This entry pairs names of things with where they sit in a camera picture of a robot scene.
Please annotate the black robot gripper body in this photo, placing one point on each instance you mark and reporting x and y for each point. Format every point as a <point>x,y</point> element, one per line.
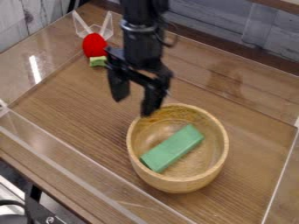
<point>139,57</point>

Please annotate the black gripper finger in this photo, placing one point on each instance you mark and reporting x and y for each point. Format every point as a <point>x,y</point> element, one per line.
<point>155,92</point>
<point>119,84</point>

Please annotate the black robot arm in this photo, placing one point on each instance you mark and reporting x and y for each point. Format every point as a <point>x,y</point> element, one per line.
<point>143,12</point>

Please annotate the light wooden bowl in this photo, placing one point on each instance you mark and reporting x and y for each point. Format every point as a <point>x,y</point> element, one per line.
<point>199,166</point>

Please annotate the red plush strawberry toy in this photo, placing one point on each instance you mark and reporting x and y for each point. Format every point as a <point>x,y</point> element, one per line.
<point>94,48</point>

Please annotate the green rectangular block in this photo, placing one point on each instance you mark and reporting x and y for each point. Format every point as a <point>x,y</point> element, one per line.
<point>173,148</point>

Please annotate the black table leg bracket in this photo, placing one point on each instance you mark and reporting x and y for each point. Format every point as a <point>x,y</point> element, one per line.
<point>38,214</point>

